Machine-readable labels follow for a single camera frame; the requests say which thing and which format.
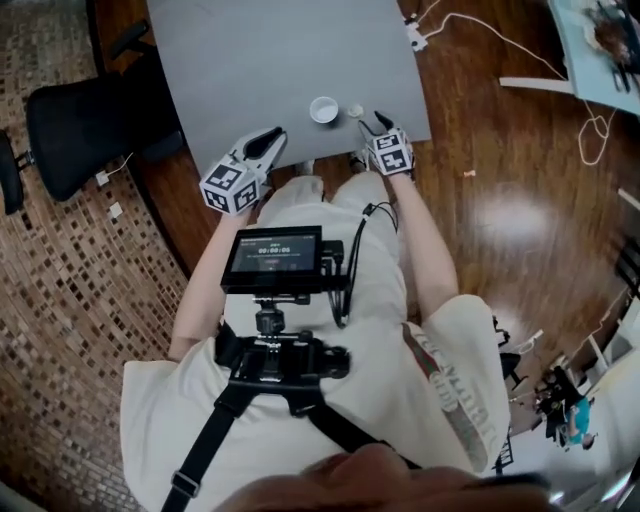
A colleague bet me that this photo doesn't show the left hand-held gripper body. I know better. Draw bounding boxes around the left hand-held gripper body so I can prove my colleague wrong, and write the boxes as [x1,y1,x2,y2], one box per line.
[199,143,275,217]

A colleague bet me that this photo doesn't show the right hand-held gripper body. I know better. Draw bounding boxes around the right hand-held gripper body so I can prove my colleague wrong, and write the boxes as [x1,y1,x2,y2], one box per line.
[362,127,417,177]

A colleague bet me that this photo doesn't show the white cup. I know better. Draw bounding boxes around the white cup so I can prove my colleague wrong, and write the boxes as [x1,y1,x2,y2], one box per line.
[309,96,339,125]

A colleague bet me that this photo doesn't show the person's right forearm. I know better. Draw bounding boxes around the person's right forearm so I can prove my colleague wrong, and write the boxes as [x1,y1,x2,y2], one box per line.
[388,172,461,322]

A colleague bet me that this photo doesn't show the person's left forearm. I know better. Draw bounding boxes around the person's left forearm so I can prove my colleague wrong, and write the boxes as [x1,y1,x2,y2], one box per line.
[168,200,262,362]

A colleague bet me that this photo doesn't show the black monitor screen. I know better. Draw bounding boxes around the black monitor screen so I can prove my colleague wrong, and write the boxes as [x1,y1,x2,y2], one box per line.
[220,225,324,296]

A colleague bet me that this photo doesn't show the cream trousers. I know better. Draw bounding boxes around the cream trousers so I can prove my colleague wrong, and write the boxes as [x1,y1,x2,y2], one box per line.
[255,171,407,331]

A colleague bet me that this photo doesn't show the white power adapter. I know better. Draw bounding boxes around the white power adapter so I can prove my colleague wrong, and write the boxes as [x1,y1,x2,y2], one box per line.
[404,17,430,52]

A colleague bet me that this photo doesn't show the black office chair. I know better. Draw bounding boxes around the black office chair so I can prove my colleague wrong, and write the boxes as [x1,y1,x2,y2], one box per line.
[24,19,185,203]

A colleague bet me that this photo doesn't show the white flat bar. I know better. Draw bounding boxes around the white flat bar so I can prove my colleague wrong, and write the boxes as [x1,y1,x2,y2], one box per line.
[499,76,574,95]

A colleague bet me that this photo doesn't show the light blue table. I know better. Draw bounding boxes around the light blue table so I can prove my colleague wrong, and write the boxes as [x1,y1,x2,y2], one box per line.
[546,0,640,117]

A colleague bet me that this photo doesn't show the black chair armrest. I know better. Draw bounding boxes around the black chair armrest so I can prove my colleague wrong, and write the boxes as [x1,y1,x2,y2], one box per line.
[0,128,37,217]

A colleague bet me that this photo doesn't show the cream shirt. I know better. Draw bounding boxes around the cream shirt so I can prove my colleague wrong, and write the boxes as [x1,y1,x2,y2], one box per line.
[119,293,512,476]

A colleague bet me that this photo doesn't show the white shelf unit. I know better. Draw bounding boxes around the white shelf unit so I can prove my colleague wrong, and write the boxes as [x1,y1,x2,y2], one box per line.
[574,279,640,401]

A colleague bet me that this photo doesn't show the black monitor cables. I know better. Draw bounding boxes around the black monitor cables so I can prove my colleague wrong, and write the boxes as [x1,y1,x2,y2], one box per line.
[322,201,400,330]

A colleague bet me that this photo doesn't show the white charger with cable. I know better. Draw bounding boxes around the white charger with cable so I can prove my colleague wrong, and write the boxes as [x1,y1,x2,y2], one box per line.
[93,151,136,185]

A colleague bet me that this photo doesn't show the black chest camera mount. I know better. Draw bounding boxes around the black chest camera mount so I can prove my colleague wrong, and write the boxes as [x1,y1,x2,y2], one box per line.
[214,293,352,417]

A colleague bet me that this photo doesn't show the black harness straps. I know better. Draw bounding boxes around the black harness straps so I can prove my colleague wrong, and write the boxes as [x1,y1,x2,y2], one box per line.
[159,379,422,512]

